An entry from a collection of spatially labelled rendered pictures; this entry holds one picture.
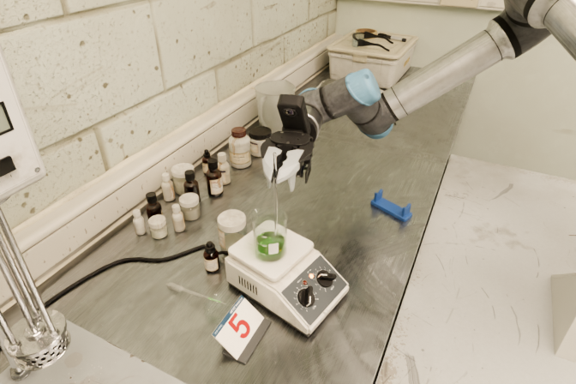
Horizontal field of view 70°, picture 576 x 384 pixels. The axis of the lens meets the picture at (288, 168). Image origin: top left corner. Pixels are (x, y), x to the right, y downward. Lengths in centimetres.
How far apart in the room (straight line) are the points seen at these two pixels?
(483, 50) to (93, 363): 92
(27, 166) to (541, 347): 79
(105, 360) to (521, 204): 97
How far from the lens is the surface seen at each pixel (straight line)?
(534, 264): 101
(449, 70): 96
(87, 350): 80
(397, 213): 102
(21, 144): 43
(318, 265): 79
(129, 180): 102
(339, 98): 87
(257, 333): 76
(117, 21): 100
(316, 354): 74
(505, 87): 209
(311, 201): 104
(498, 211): 113
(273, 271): 74
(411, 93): 96
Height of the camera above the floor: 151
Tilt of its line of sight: 31 degrees down
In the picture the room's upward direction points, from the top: straight up
